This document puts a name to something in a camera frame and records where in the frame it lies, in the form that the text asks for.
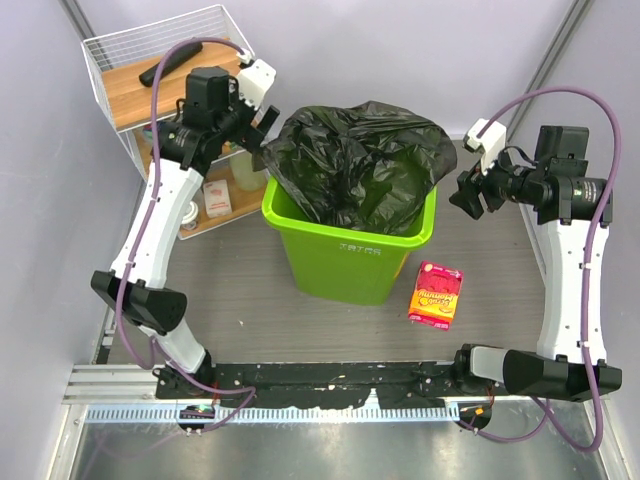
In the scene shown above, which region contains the translucent green bottle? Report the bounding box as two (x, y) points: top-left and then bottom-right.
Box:
(229, 151), (267, 192)

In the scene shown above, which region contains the grey slotted cable duct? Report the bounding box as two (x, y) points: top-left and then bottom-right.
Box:
(85, 401), (460, 424)

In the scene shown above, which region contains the white wire shelf rack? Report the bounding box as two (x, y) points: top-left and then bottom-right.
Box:
(82, 4), (266, 240)

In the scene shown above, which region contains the black trash bag roll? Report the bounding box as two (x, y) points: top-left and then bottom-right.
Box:
(138, 42), (203, 88)

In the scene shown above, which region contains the pink orange sponge package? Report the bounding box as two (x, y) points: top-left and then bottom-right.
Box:
(408, 261), (464, 331)

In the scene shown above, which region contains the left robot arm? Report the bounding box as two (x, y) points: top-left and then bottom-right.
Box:
(91, 60), (279, 398)

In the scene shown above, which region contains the white red small box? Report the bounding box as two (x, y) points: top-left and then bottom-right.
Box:
(202, 180), (232, 218)

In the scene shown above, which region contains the green plastic trash bin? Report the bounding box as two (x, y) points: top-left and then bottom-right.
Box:
(261, 177), (438, 306)

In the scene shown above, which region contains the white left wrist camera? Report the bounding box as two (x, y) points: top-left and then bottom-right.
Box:
(236, 49), (276, 110)

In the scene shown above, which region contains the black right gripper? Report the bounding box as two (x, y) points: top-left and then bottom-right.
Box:
(451, 141), (547, 220)

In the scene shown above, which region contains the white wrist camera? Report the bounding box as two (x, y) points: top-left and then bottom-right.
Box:
(463, 118), (507, 175)
(236, 49), (276, 110)

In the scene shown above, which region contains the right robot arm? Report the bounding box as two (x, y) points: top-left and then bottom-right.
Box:
(450, 119), (622, 402)

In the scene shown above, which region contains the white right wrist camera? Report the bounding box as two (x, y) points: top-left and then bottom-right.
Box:
(463, 118), (507, 175)

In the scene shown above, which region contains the aluminium frame rail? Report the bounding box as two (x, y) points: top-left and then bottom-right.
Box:
(63, 365), (157, 404)

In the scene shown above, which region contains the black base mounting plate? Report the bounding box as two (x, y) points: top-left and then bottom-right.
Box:
(155, 360), (514, 410)

